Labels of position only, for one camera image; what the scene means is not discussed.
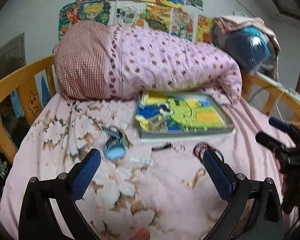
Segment gold chain necklace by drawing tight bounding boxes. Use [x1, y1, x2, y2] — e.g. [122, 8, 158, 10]
[181, 167, 207, 189]

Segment black bead necklace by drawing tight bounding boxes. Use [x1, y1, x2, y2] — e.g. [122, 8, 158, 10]
[192, 141, 225, 164]

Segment black hair clip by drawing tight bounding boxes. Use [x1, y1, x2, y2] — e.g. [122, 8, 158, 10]
[151, 142, 172, 152]

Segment blue bag with cloth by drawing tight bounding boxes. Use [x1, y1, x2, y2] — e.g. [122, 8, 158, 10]
[210, 16, 281, 81]

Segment silver hoop earrings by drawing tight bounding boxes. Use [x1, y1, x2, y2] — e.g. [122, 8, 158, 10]
[172, 143, 186, 153]

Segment pink floral bed sheet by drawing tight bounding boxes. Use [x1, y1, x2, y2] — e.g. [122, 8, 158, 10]
[0, 94, 293, 239]

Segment blue smart watch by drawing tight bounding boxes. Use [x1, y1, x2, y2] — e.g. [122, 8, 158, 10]
[100, 125, 131, 161]

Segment grey tray with frog towel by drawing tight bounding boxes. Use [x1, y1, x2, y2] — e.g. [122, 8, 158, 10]
[135, 90, 235, 140]

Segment silver hair comb clip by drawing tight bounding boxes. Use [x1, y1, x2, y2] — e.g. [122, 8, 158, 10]
[147, 115, 166, 130]

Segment white hair clip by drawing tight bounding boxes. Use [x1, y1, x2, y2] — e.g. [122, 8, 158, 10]
[130, 156, 153, 166]

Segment pink dotted rolled quilt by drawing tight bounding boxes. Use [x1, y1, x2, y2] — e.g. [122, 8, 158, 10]
[52, 21, 242, 105]

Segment wooden bed frame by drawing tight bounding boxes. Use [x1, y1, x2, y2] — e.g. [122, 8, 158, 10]
[0, 55, 56, 163]

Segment cartoon posters on wall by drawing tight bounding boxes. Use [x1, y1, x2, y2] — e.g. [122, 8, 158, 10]
[58, 0, 212, 43]

